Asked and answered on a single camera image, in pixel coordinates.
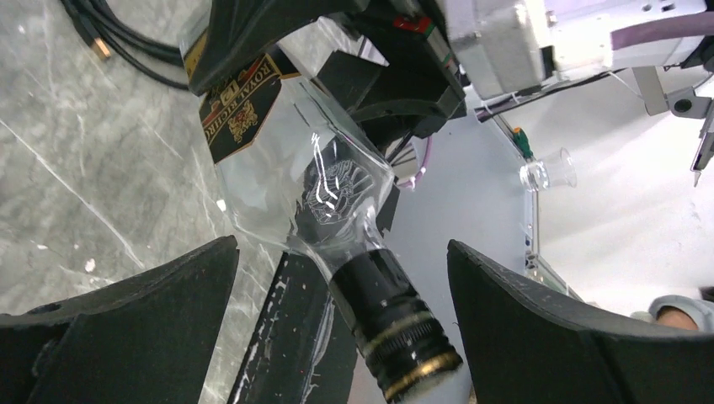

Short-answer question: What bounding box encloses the black labelled whisky bottle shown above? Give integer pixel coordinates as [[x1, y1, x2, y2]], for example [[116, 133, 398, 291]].
[[178, 0, 465, 404]]

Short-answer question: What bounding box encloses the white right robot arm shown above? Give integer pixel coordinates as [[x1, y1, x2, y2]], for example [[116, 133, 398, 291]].
[[179, 1, 713, 174]]

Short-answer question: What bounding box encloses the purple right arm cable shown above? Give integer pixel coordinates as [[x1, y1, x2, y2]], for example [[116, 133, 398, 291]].
[[390, 11, 714, 191]]

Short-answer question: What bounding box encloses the coiled black cable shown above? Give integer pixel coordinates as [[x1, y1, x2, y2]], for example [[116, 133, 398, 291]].
[[58, 0, 191, 92]]

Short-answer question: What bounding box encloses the person hand grey sleeve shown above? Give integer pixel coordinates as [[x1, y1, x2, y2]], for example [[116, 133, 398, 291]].
[[630, 286, 713, 333]]

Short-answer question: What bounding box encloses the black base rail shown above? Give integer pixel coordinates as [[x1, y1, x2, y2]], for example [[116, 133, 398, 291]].
[[227, 253, 384, 403]]

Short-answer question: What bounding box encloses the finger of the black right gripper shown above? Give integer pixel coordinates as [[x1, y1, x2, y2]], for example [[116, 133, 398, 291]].
[[186, 0, 369, 95], [317, 16, 466, 140]]

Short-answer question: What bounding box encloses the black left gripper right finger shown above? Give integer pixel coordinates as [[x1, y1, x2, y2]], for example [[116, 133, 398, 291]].
[[447, 240, 713, 403]]

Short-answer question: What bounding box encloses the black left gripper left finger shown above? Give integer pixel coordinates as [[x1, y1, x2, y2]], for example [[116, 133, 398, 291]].
[[1, 236, 239, 403]]

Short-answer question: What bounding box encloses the small clear plastic cup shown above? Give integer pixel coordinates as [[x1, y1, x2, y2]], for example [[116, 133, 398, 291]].
[[519, 148, 578, 193]]

